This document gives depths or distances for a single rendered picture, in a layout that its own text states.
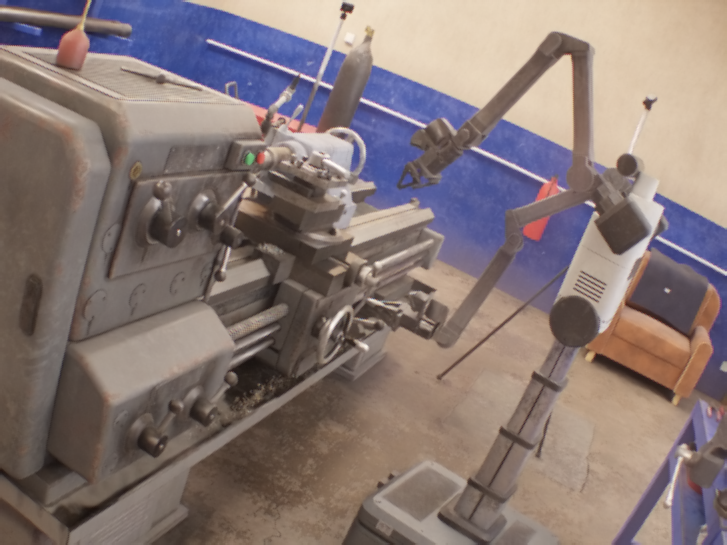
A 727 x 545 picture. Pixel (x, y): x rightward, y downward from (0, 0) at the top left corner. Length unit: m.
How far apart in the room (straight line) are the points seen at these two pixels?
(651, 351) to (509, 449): 3.47
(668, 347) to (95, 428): 4.80
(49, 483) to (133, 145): 0.80
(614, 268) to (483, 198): 4.43
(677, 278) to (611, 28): 2.12
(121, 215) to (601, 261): 1.34
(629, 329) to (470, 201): 1.83
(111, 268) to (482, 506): 1.51
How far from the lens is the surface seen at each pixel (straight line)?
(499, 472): 2.51
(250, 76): 7.36
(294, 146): 2.68
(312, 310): 2.39
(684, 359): 5.87
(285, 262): 2.38
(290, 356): 2.46
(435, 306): 2.48
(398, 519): 2.50
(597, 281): 2.24
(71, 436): 1.67
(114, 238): 1.52
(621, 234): 2.05
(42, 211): 1.44
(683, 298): 6.06
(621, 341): 5.85
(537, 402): 2.41
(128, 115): 1.46
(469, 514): 2.59
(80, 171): 1.37
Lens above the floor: 1.60
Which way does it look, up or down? 17 degrees down
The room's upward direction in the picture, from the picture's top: 22 degrees clockwise
